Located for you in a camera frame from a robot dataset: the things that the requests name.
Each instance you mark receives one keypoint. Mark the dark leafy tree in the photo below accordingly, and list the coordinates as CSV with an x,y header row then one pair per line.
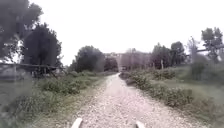
x,y
13,26
111,64
41,46
161,53
88,58
177,51
213,38

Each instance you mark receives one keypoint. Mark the distant pale building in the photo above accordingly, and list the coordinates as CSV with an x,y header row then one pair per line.
x,y
133,60

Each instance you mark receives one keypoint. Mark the pale gravel path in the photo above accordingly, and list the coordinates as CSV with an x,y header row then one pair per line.
x,y
116,103

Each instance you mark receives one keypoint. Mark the low green bushes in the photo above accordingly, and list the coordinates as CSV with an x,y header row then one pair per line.
x,y
173,96
66,85

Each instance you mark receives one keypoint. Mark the robot's own part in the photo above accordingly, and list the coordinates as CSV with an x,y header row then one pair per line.
x,y
140,124
77,123

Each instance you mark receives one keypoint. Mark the weedy grass verge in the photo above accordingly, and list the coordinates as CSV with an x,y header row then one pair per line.
x,y
50,100
203,91

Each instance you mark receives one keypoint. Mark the wooden rail fence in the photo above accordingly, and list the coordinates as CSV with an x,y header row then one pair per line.
x,y
33,65

